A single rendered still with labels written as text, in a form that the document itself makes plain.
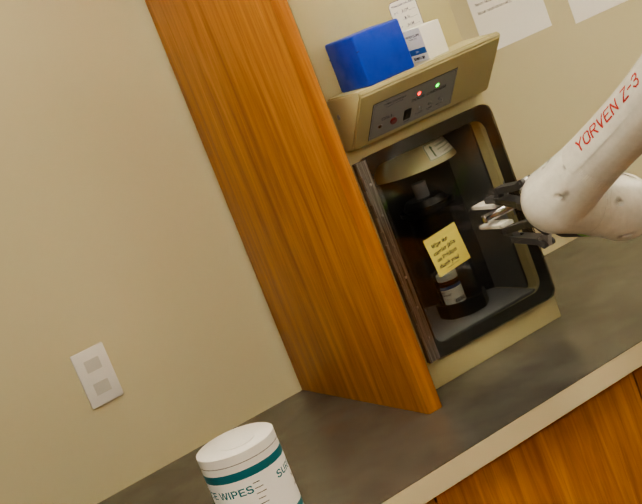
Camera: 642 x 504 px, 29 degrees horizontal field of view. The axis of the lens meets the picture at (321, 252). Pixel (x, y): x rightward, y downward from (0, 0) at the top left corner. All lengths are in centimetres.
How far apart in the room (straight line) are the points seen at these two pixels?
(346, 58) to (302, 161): 20
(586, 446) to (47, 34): 126
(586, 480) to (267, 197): 78
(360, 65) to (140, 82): 57
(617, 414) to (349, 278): 52
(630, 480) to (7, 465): 115
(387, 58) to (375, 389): 62
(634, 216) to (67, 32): 115
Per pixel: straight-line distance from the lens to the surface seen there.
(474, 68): 231
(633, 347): 222
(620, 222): 200
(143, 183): 253
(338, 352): 242
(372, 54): 216
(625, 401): 226
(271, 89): 221
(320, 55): 223
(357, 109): 215
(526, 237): 227
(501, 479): 211
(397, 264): 227
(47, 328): 247
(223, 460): 194
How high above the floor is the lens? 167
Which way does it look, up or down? 11 degrees down
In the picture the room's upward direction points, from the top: 21 degrees counter-clockwise
